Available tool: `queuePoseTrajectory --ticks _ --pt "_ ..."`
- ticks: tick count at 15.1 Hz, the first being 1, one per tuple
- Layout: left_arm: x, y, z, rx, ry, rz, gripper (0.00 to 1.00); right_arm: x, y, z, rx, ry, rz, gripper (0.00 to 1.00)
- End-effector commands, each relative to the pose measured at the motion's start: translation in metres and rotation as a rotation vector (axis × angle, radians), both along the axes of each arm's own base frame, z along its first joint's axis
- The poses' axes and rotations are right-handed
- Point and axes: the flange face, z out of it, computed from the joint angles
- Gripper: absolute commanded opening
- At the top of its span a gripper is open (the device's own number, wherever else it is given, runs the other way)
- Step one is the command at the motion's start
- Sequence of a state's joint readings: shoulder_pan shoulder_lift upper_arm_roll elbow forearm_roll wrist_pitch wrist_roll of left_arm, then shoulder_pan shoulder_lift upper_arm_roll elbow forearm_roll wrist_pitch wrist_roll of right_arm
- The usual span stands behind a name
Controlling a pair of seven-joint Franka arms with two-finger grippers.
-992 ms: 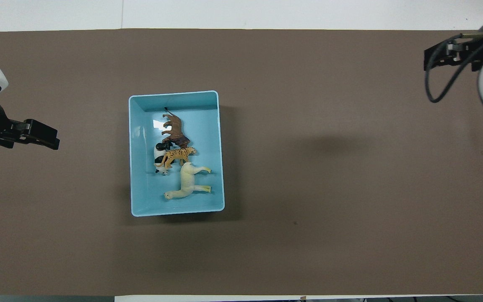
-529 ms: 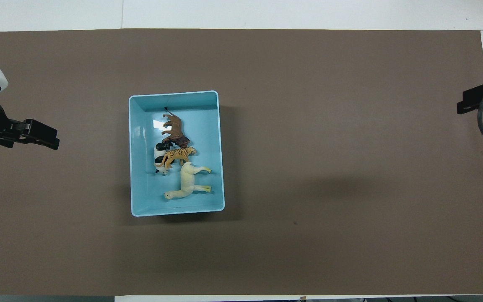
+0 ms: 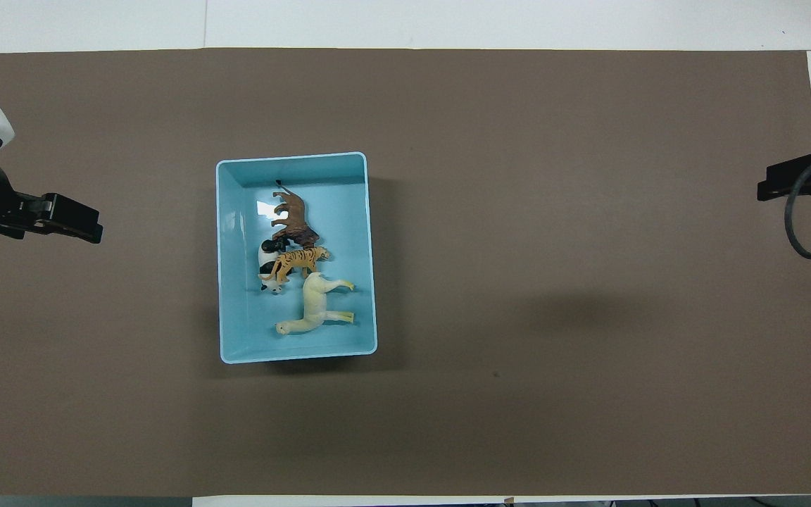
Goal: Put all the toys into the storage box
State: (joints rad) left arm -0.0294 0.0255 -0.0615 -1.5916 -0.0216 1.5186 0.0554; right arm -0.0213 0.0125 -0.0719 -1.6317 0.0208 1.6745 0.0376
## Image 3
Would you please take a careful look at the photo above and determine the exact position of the brown table mat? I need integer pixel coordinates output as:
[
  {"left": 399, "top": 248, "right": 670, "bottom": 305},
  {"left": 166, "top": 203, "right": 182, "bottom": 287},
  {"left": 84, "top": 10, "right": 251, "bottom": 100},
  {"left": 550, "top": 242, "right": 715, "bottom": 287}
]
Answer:
[{"left": 0, "top": 47, "right": 811, "bottom": 498}]

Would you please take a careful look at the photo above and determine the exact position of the cream llama toy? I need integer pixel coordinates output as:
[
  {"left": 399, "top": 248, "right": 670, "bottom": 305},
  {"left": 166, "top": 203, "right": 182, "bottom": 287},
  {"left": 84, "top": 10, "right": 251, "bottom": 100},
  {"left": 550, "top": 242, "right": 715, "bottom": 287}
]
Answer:
[{"left": 275, "top": 272, "right": 356, "bottom": 337}]

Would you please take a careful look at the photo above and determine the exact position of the orange striped tiger toy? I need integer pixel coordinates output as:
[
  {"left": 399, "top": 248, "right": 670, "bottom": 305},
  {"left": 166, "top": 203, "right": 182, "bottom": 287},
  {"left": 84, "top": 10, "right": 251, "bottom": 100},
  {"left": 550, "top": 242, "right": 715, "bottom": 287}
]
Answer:
[{"left": 261, "top": 246, "right": 332, "bottom": 284}]

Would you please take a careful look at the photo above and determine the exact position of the black and white panda toy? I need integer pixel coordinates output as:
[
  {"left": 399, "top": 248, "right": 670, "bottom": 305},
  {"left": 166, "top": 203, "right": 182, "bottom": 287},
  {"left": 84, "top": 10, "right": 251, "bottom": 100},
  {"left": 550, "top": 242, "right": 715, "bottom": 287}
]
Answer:
[{"left": 258, "top": 238, "right": 291, "bottom": 294}]

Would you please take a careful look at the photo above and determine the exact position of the brown lion toy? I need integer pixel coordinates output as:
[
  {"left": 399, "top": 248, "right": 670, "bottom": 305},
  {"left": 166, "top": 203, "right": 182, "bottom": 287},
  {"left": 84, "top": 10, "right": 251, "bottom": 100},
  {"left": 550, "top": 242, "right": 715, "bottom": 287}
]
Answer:
[{"left": 270, "top": 180, "right": 321, "bottom": 249}]

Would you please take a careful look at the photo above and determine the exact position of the light blue storage box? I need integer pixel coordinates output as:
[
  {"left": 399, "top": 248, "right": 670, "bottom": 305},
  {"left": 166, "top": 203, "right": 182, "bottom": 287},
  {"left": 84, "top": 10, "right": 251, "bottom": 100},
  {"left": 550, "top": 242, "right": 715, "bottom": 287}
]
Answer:
[{"left": 215, "top": 151, "right": 379, "bottom": 365}]

